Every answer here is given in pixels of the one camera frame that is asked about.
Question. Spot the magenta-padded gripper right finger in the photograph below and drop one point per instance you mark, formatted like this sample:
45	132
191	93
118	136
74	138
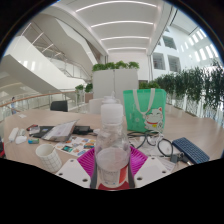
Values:
151	170

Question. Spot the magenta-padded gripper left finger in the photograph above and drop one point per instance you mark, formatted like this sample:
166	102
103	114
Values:
75	171

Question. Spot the clear white-capped water bottle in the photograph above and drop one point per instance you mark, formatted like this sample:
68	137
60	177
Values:
111	160

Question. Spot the colourful sticker sheet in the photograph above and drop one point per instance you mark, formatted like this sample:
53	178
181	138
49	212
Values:
76	146

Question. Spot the white grid-patterned cup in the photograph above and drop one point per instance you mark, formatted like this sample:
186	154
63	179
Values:
50	160

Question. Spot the small black box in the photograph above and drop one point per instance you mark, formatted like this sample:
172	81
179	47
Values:
82	129

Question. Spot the open propped booklet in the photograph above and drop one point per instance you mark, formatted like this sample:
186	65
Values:
61	130

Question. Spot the dark blue keyboard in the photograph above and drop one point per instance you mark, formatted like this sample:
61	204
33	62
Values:
191	150

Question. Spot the small teal marker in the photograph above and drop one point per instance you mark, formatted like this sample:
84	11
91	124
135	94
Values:
33	141

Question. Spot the green cat-print tote bag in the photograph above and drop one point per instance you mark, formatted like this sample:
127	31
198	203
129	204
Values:
140	110

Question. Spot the white computer mouse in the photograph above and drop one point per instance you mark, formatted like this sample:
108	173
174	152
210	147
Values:
20	139

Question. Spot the black chair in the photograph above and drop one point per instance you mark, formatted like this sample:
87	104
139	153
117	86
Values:
59	106

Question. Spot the potted green plants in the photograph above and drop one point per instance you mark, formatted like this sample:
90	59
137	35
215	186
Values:
88	87

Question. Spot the person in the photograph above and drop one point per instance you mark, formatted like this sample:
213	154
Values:
13	105

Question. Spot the white cabinet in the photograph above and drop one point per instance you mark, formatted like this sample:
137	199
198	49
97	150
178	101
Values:
113	83

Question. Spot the green plants atop cabinet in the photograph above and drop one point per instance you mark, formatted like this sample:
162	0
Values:
116	65

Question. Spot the ceiling light strips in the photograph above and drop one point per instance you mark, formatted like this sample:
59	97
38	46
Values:
120	23

